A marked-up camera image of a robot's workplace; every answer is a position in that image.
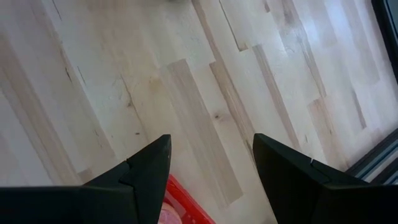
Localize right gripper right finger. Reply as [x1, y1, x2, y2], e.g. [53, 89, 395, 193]
[253, 133, 369, 224]

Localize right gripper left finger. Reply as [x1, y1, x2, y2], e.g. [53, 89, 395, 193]
[83, 134, 172, 224]

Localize pink toy donut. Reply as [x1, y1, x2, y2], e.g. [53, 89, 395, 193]
[158, 202, 183, 224]

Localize red plastic basket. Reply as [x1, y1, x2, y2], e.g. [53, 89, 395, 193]
[158, 174, 217, 224]

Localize black aluminium table frame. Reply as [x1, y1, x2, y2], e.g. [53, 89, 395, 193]
[345, 0, 398, 187]

